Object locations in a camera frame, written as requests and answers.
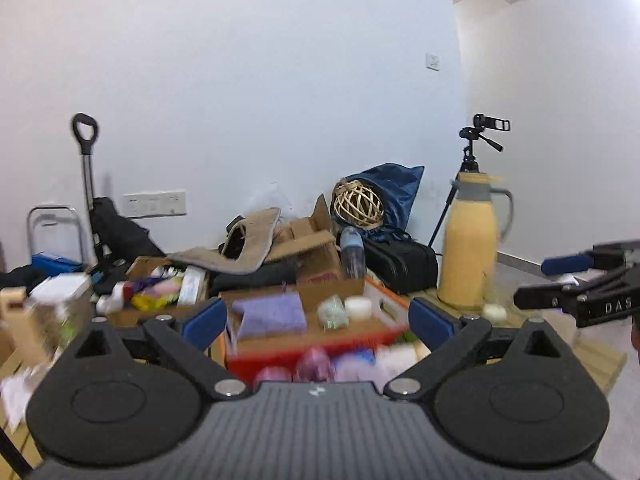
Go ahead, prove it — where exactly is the purple towel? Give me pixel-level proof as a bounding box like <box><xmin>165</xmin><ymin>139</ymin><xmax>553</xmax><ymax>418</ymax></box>
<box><xmin>232</xmin><ymin>292</ymin><xmax>308</xmax><ymax>339</ymax></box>

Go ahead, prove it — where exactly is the white plastic bottle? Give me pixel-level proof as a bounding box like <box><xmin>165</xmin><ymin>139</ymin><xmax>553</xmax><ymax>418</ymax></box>
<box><xmin>95</xmin><ymin>282</ymin><xmax>126</xmax><ymax>314</ymax></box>

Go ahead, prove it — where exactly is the cardboard box of sundries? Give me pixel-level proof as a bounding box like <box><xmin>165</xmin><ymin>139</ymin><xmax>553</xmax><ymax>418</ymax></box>
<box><xmin>106</xmin><ymin>256</ymin><xmax>209</xmax><ymax>327</ymax></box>

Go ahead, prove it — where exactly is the black hand trolley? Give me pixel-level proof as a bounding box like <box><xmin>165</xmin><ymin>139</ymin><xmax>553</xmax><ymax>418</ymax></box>
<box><xmin>71</xmin><ymin>113</ymin><xmax>108</xmax><ymax>281</ymax></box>

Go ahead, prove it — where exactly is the black bag on trolley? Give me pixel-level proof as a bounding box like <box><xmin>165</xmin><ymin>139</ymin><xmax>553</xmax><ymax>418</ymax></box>
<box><xmin>90</xmin><ymin>197</ymin><xmax>166</xmax><ymax>272</ymax></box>

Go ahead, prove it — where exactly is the lavender plush cloth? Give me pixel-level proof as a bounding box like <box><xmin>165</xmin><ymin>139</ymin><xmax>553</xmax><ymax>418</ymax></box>
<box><xmin>332</xmin><ymin>349</ymin><xmax>378</xmax><ymax>383</ymax></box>

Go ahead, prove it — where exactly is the green glitter bag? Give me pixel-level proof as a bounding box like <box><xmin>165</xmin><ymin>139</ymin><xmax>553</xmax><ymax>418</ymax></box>
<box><xmin>317</xmin><ymin>295</ymin><xmax>349</xmax><ymax>331</ymax></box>

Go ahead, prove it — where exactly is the camera on black tripod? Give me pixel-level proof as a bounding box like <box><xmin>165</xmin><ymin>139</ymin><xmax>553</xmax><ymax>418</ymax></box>
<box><xmin>427</xmin><ymin>113</ymin><xmax>511</xmax><ymax>248</ymax></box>

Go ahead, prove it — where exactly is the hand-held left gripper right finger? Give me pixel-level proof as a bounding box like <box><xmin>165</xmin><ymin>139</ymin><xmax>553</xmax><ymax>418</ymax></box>
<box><xmin>383</xmin><ymin>297</ymin><xmax>567</xmax><ymax>401</ymax></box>

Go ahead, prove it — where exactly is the white wall socket strip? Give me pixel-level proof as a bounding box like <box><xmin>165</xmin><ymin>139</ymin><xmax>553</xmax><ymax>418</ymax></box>
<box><xmin>123</xmin><ymin>189</ymin><xmax>187</xmax><ymax>219</ymax></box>

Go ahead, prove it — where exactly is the long white box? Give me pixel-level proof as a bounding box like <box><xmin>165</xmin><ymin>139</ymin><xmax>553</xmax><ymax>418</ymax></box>
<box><xmin>177</xmin><ymin>267</ymin><xmax>206</xmax><ymax>307</ymax></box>

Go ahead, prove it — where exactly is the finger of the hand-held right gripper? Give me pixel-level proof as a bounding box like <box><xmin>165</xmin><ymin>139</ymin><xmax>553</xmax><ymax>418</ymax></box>
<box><xmin>541</xmin><ymin>241</ymin><xmax>640</xmax><ymax>276</ymax></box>
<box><xmin>514</xmin><ymin>266</ymin><xmax>640</xmax><ymax>311</ymax></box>

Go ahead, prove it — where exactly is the woven rattan ball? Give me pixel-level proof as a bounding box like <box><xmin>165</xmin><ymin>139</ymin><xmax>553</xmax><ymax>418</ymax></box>
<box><xmin>333</xmin><ymin>180</ymin><xmax>385</xmax><ymax>229</ymax></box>

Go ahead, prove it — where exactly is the dark blue cloth bag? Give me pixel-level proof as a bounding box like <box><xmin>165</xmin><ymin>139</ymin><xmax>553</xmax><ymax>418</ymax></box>
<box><xmin>344</xmin><ymin>163</ymin><xmax>426</xmax><ymax>242</ymax></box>

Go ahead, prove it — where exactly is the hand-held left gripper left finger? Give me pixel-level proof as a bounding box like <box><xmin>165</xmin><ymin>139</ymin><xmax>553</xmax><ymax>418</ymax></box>
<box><xmin>75</xmin><ymin>297</ymin><xmax>249</xmax><ymax>401</ymax></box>

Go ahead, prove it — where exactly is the beige fleece mat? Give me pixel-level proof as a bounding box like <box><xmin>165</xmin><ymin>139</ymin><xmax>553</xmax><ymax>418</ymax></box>
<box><xmin>169</xmin><ymin>207</ymin><xmax>282</xmax><ymax>275</ymax></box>

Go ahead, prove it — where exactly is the black zip bag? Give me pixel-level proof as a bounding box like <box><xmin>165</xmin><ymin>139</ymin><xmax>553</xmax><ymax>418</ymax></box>
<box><xmin>362</xmin><ymin>235</ymin><xmax>440</xmax><ymax>296</ymax></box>

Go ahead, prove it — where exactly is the clear bottle with blue cap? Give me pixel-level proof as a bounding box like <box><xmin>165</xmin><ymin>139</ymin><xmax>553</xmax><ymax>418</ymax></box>
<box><xmin>339</xmin><ymin>227</ymin><xmax>367</xmax><ymax>281</ymax></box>

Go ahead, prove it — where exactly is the metal folding frame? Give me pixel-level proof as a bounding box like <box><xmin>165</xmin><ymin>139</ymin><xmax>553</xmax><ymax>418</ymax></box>
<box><xmin>27</xmin><ymin>204</ymin><xmax>85</xmax><ymax>267</ymax></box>

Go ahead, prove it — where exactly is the open brown cardboard box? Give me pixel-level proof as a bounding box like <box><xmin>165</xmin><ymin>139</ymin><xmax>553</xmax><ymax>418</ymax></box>
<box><xmin>265</xmin><ymin>195</ymin><xmax>347</xmax><ymax>287</ymax></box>

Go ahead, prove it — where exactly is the yellow thermos jug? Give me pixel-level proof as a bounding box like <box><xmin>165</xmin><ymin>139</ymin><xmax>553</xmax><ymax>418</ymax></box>
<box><xmin>437</xmin><ymin>172</ymin><xmax>514</xmax><ymax>311</ymax></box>

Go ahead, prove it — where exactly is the orange-rimmed cardboard box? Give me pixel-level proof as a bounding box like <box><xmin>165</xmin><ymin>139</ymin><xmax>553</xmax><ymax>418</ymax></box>
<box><xmin>219</xmin><ymin>277</ymin><xmax>422</xmax><ymax>387</ymax></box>

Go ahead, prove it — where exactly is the blue box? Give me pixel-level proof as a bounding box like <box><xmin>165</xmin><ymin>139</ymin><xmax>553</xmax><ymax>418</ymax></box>
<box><xmin>31</xmin><ymin>254</ymin><xmax>84</xmax><ymax>277</ymax></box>

